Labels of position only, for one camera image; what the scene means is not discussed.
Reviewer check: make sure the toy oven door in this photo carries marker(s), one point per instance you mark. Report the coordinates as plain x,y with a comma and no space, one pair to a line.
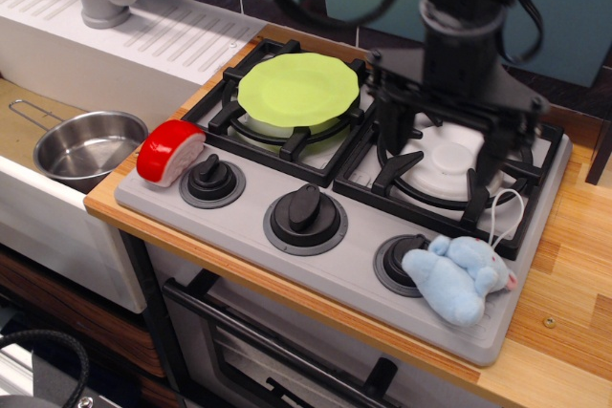
259,353

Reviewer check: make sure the black burner grate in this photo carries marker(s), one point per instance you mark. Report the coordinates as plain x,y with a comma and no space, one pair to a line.
430,187
311,153

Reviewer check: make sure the black stove knob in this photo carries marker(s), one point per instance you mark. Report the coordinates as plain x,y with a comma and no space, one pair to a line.
388,264
212,183
305,222

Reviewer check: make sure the grey toy stove top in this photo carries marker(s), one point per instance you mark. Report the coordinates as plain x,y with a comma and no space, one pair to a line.
337,274

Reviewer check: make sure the black middle stove knob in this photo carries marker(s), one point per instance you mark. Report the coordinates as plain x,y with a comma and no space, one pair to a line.
305,222

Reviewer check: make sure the black left stove knob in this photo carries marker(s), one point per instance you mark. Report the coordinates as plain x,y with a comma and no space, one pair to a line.
212,183

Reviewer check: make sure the black right burner grate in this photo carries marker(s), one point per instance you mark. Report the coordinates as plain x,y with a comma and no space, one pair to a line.
430,187

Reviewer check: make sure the black right stove knob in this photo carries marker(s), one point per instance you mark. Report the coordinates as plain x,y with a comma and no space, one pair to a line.
388,264

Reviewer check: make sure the green plastic plate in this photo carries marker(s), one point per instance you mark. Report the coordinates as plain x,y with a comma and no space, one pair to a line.
291,90

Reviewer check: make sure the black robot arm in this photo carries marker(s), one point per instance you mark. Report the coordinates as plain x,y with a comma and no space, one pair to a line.
474,27

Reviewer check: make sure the light blue stuffed hippo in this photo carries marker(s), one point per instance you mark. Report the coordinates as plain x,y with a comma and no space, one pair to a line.
455,276

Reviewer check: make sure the black left burner grate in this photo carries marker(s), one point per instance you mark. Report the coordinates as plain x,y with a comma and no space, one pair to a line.
311,153

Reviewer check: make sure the white toy sink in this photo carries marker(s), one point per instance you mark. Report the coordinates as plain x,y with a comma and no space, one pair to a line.
148,66

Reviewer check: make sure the stainless steel pot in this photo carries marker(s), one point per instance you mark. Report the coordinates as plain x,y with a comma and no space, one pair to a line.
81,151

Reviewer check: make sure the red white toy cheese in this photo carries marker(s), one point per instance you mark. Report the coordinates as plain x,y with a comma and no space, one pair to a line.
168,151

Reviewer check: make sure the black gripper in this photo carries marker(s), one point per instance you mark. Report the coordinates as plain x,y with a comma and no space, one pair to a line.
453,88

